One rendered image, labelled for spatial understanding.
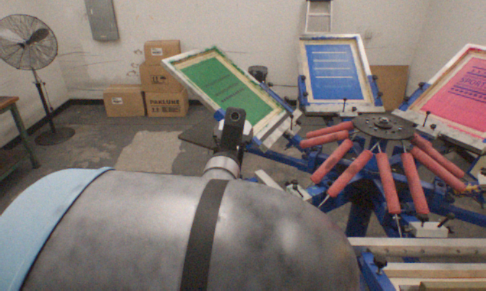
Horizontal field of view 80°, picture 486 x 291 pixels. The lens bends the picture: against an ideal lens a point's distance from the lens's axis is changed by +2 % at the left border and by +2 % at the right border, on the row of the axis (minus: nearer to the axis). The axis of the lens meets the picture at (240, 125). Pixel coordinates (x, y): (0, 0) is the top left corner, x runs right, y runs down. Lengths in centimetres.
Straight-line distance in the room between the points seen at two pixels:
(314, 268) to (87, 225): 13
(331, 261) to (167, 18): 473
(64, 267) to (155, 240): 5
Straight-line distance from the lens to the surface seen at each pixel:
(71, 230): 19
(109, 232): 18
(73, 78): 569
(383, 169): 156
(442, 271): 138
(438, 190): 182
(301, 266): 17
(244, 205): 17
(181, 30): 482
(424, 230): 142
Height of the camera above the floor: 202
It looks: 27 degrees down
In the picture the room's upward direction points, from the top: straight up
